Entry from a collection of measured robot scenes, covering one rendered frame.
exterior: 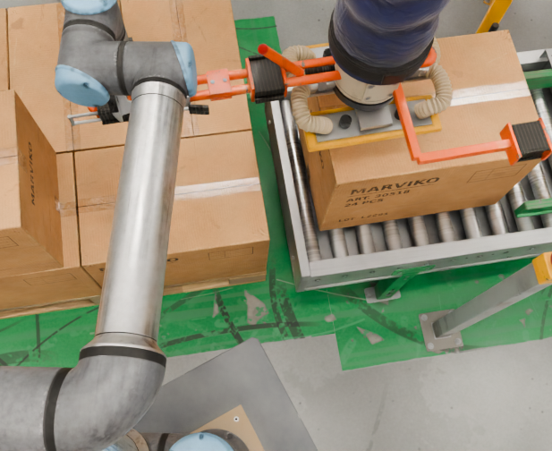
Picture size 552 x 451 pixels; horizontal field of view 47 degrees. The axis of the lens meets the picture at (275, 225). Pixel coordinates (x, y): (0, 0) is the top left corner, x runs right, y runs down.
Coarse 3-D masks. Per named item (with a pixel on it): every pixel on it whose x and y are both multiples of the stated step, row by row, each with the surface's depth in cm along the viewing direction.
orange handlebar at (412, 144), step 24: (432, 48) 149; (216, 72) 144; (240, 72) 144; (336, 72) 145; (192, 96) 142; (216, 96) 143; (408, 120) 142; (408, 144) 141; (480, 144) 141; (504, 144) 141
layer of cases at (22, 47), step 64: (128, 0) 229; (192, 0) 230; (0, 64) 218; (64, 128) 211; (192, 128) 214; (64, 192) 204; (192, 192) 206; (256, 192) 207; (64, 256) 197; (192, 256) 206; (256, 256) 218
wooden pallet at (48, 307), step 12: (240, 276) 240; (252, 276) 243; (264, 276) 246; (168, 288) 248; (180, 288) 249; (192, 288) 249; (204, 288) 249; (72, 300) 234; (84, 300) 245; (96, 300) 239; (0, 312) 242; (12, 312) 243; (24, 312) 243; (36, 312) 243
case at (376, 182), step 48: (480, 48) 181; (336, 96) 174; (480, 96) 176; (528, 96) 177; (384, 144) 170; (432, 144) 171; (336, 192) 172; (384, 192) 179; (432, 192) 186; (480, 192) 195
